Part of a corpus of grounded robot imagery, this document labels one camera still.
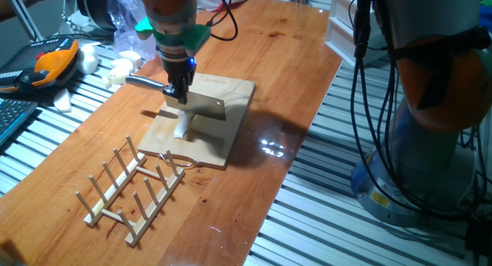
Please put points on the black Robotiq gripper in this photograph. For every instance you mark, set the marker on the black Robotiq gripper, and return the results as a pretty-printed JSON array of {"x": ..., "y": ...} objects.
[{"x": 180, "y": 72}]

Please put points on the steel cleaver knife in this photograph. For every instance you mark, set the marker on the steel cleaver knife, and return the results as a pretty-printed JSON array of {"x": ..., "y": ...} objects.
[{"x": 209, "y": 106}]

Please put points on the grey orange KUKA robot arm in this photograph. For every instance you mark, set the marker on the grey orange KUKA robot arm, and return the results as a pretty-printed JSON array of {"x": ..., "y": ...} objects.
[{"x": 434, "y": 85}]

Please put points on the person forearm brown sleeve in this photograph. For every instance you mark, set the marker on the person forearm brown sleeve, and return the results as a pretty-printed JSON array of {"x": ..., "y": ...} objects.
[{"x": 8, "y": 7}]

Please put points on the white radish piece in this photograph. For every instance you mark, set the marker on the white radish piece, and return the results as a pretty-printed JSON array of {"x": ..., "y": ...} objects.
[{"x": 180, "y": 132}]

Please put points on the white radish chunk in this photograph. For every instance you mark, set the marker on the white radish chunk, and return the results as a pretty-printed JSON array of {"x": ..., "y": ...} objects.
[
  {"x": 119, "y": 75},
  {"x": 128, "y": 58},
  {"x": 88, "y": 60},
  {"x": 62, "y": 100}
]

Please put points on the large glossy wooden board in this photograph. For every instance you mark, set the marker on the large glossy wooden board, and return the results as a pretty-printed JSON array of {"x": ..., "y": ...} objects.
[{"x": 250, "y": 47}]

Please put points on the clear plastic bag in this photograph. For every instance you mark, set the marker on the clear plastic bag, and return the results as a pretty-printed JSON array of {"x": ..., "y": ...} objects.
[{"x": 123, "y": 12}]

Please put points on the black round device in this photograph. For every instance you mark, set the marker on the black round device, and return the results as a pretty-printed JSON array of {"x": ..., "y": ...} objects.
[{"x": 96, "y": 8}]

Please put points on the wooden peg dish rack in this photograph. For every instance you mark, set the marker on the wooden peg dish rack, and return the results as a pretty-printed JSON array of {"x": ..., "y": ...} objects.
[{"x": 153, "y": 211}]

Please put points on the orange black teach pendant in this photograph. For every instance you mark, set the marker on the orange black teach pendant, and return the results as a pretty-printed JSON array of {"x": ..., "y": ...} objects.
[{"x": 54, "y": 62}]

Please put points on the black computer keyboard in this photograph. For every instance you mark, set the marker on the black computer keyboard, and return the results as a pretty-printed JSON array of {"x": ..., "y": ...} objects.
[{"x": 15, "y": 116}]

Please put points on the white plastic drawer box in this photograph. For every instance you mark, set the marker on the white plastic drawer box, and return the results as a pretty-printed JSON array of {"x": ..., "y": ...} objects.
[{"x": 338, "y": 27}]

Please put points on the blue plastic bag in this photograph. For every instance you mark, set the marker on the blue plastic bag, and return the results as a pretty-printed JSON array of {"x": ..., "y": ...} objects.
[{"x": 485, "y": 18}]

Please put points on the aluminium frame post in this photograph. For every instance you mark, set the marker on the aluminium frame post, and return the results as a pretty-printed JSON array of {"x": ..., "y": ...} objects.
[{"x": 23, "y": 16}]

